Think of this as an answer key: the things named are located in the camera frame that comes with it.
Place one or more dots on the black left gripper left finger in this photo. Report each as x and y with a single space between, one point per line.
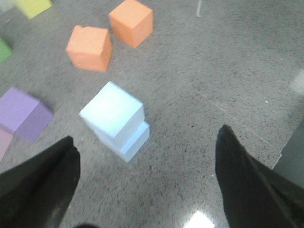
37 193

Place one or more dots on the green foam cube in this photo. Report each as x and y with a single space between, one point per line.
5 50

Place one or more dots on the smooth purple foam cube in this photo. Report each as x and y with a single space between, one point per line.
23 114

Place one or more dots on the pink foam cube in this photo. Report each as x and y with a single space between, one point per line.
5 140

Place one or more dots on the yellow foam cube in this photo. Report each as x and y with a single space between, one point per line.
31 8

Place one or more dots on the smooth orange foam cube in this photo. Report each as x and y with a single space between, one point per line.
132 22

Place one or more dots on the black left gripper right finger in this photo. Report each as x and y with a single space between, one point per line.
254 196

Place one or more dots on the textured light blue foam cube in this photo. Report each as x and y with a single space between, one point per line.
132 146

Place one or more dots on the chipped orange foam cube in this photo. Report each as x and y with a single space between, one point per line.
90 48

